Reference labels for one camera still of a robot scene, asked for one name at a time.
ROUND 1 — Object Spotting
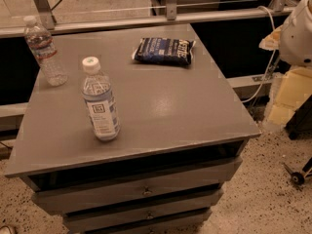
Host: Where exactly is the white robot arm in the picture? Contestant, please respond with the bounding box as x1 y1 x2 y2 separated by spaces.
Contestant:
279 0 312 67

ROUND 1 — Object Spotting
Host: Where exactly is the blue label plastic bottle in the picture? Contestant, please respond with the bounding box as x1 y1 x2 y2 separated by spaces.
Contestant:
82 57 120 141

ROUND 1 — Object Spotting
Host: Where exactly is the clear plastic water bottle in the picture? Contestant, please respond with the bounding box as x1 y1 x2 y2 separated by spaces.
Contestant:
23 16 68 87

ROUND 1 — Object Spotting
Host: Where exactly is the dark blue snack bag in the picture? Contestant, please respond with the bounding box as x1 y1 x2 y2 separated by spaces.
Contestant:
132 37 196 66

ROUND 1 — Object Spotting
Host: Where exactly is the top grey drawer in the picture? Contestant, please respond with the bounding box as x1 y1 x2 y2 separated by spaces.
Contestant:
32 157 242 215

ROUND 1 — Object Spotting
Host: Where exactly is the grey drawer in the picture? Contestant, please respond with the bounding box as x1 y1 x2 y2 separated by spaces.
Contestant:
85 208 212 234
63 186 223 232
32 157 242 215

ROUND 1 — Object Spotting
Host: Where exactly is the bottom grey drawer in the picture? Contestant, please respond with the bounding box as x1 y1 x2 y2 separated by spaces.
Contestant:
85 208 212 234

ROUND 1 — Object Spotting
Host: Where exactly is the middle grey drawer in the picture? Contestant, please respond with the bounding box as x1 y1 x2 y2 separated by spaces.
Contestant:
63 186 223 232

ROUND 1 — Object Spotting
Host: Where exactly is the yellow foam padding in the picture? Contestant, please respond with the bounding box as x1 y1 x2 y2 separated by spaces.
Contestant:
268 66 312 126

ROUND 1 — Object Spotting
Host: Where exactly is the black caster wheel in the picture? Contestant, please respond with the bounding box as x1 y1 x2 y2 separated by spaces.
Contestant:
284 158 312 185

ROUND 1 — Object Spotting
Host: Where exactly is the white cable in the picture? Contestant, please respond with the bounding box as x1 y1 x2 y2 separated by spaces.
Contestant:
240 5 278 104

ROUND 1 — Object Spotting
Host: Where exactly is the metal railing frame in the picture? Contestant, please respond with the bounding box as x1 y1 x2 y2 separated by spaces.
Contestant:
0 0 300 38

